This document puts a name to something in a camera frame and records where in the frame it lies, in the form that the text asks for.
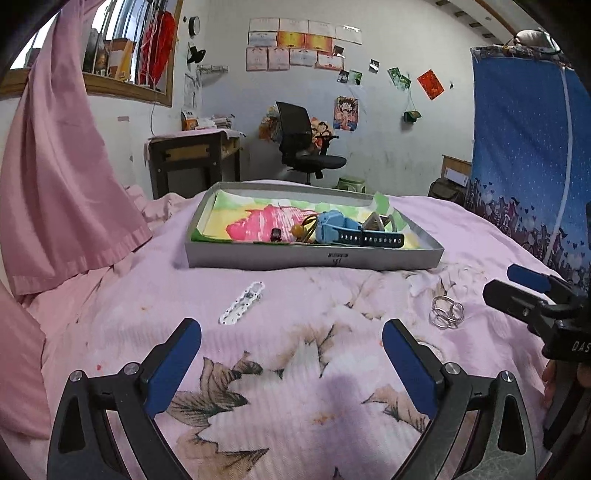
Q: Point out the white perforated hair clip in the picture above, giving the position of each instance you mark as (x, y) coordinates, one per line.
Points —
(240, 304)

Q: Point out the person's right hand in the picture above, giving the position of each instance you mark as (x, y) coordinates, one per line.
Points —
(549, 383)

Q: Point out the round black wall clock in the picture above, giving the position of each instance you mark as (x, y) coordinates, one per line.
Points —
(194, 25)

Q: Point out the blue patterned curtain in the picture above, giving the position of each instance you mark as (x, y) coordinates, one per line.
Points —
(517, 138)

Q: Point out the stack of books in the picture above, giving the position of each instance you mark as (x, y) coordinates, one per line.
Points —
(214, 122)

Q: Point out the red paper wall decoration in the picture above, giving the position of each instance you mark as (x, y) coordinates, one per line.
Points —
(430, 84)

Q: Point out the grey shallow cardboard box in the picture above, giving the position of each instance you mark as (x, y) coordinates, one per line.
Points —
(258, 258)

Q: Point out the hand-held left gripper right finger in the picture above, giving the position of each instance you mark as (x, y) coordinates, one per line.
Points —
(410, 369)

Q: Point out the beige claw hair clip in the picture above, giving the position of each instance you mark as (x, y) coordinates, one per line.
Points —
(373, 224)

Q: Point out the red hanging cloth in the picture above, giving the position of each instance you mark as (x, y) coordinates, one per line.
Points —
(157, 41)

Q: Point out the grey plush toy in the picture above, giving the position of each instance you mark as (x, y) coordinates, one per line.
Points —
(531, 39)

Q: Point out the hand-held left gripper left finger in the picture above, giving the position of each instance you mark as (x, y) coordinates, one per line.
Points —
(173, 364)

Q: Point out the cartoon wall poster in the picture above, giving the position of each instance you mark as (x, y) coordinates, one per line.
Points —
(346, 113)

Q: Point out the group of wall certificates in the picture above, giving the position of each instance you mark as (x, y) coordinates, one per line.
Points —
(281, 46)

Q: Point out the scattered small wall photos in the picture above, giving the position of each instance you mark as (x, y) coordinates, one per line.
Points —
(354, 77)

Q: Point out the dark bag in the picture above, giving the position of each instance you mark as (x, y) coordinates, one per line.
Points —
(445, 189)

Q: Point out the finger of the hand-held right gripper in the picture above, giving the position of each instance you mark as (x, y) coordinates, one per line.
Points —
(508, 297)
(528, 277)

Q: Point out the orange cardboard box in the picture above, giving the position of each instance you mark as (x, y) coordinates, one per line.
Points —
(121, 57)

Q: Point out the black office chair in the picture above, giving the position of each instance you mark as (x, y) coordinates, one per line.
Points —
(293, 122)

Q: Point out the pink floral bedsheet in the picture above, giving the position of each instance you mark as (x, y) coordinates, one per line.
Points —
(286, 323)

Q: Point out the wooden framed barred window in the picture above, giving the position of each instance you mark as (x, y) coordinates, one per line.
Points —
(120, 90)

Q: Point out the green hanging wall holder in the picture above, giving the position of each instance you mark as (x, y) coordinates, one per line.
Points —
(411, 116)

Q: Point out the colourful gift bag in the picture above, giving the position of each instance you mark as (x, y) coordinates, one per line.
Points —
(268, 124)

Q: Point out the green plastic stool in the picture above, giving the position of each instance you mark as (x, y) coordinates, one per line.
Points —
(351, 183)

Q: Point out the black hat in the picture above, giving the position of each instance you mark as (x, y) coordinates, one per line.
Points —
(196, 55)

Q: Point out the wooden desk black legs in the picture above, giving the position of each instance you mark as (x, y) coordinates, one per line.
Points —
(184, 152)

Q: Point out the light blue wrist watch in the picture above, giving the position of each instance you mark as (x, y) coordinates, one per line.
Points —
(332, 226)

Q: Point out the black wavy hairpin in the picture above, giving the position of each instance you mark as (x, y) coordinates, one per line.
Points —
(276, 234)

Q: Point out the small orange carton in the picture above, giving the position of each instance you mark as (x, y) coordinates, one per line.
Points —
(189, 122)

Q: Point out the colourful painted cloth liner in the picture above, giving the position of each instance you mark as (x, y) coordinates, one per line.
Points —
(249, 221)

